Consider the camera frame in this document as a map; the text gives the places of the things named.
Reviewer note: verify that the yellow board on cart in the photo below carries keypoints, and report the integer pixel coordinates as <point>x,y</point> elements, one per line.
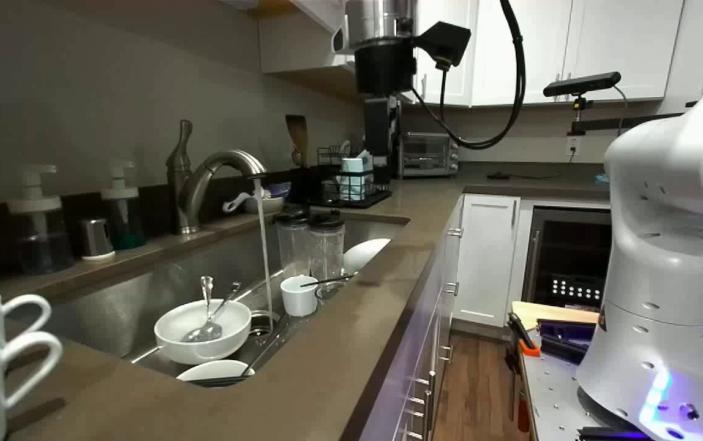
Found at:
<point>533,313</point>

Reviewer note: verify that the white bowl in sink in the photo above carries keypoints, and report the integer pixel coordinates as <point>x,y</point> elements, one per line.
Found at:
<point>176,323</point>

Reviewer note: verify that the white cabinet door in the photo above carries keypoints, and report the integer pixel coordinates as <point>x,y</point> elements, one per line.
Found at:
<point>486,258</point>

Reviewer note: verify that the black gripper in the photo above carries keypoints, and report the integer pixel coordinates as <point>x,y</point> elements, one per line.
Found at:
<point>382,37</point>

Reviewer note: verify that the black dish rack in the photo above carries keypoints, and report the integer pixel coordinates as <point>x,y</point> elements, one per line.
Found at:
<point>350,180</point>

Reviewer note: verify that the curved steel faucet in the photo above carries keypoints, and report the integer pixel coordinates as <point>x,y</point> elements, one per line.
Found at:
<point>192,194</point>

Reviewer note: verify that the clear blender jar black lid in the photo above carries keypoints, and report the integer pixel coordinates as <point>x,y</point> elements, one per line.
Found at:
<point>327,233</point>

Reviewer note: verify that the small steel cup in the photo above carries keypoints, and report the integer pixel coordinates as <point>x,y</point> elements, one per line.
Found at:
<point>95,243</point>

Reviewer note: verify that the spoon in bowl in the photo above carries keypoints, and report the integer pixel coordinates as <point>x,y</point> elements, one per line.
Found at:
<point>208,330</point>

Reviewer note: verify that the black camera on stand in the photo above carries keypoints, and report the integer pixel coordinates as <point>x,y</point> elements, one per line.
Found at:
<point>575,89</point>

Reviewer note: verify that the toaster oven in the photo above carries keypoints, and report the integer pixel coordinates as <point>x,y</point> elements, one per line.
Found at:
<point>427,155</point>

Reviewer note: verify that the white plate in sink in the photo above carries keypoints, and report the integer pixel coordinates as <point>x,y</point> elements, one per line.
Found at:
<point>357,256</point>

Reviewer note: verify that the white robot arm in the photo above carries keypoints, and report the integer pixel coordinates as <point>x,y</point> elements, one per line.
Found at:
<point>644,362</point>

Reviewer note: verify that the soap dispenser left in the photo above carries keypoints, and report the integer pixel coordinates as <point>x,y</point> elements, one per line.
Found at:
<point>40,233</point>

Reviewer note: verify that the dark glass bottle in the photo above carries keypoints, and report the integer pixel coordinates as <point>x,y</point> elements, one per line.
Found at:
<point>176,163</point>

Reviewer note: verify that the small white cup in sink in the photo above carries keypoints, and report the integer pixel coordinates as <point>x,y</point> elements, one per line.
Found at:
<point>299,294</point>

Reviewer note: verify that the black wine fridge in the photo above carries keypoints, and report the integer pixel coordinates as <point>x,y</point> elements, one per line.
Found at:
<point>566,256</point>

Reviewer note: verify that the white saucer sink edge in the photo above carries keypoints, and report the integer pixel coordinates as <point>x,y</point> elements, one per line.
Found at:
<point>217,370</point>

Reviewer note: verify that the soap dispenser green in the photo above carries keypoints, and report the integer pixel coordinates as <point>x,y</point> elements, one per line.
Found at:
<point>122,206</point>

